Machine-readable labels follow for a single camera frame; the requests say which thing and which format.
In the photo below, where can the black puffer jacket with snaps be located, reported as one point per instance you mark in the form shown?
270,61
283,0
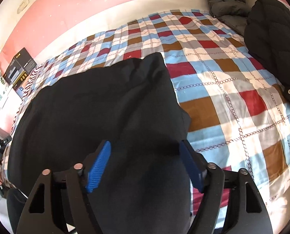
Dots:
267,37

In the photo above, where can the black printed cardboard box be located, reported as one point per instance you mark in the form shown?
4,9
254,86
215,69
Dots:
19,69

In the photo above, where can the blue box under black box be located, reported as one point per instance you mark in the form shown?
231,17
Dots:
23,86

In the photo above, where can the checkered plaid bed sheet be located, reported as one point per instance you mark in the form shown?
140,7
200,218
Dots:
239,115

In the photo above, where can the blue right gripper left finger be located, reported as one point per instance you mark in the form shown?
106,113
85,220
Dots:
95,164

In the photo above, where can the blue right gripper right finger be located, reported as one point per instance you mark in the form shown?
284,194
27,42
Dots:
195,165

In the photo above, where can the grey quilted puffer jacket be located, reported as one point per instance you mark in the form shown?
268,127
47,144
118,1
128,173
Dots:
233,13

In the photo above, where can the large black coat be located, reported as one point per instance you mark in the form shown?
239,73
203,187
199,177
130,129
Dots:
145,187

